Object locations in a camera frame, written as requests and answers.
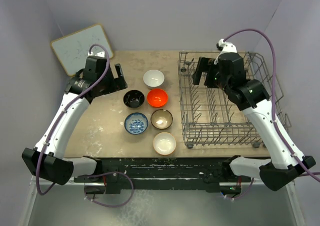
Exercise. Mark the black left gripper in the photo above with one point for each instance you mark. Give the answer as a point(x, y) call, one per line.
point(117, 84)

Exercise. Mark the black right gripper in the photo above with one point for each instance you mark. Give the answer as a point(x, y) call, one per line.
point(204, 64)

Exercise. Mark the white orange rimmed striped bowl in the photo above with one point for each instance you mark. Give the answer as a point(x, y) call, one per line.
point(164, 143)

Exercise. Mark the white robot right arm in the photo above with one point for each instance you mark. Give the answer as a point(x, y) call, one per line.
point(287, 162)

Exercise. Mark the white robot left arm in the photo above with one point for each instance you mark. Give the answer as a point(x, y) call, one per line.
point(46, 159)

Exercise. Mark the black glossy bowl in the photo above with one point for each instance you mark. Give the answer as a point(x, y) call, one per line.
point(133, 99)

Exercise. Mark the yellow framed whiteboard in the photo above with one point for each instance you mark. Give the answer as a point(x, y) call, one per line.
point(72, 50)

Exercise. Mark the blue patterned bowl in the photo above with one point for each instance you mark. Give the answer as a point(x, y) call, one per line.
point(136, 123)

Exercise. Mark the brown glazed bowl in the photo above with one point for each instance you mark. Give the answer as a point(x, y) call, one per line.
point(161, 119)

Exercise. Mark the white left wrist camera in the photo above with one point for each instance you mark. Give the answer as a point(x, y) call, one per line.
point(97, 53)

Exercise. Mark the grey wire dish rack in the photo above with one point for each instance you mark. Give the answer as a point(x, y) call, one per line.
point(209, 118)

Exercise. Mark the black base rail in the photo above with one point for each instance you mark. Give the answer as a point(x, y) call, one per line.
point(161, 173)

